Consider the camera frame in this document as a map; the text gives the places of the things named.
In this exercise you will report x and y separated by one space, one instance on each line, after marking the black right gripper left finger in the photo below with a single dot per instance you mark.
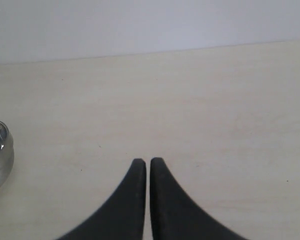
122 216

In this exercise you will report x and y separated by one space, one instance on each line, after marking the smooth stainless steel bowl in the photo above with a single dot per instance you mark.
7 153

